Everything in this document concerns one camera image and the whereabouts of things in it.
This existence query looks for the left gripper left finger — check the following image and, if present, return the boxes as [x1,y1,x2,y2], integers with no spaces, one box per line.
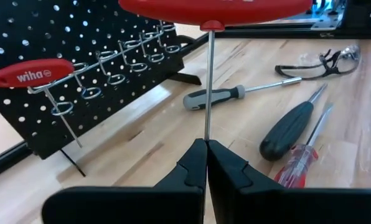
[41,138,209,224]

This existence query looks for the red clear-handled screwdriver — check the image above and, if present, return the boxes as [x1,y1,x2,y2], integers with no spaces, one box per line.
[274,102,334,189]

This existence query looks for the black aluminium table frame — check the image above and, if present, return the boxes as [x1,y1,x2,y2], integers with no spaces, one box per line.
[0,18,371,184]

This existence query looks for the grey black nut driver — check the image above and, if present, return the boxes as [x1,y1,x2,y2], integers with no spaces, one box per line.
[182,76,303,111]

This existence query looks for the steel ring tool holder rail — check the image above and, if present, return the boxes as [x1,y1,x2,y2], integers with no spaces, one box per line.
[26,20,182,118]

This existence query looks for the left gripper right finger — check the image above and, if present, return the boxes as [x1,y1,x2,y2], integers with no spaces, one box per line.
[206,139,371,224]

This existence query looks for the black metal pegboard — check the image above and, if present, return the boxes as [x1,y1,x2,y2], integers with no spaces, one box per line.
[0,0,202,177]

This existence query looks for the clear safety glasses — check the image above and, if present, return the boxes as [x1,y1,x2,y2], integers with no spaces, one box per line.
[274,43,361,81]

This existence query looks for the black handled screwdriver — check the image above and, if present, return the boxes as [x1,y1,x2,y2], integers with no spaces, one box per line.
[259,83,329,162]

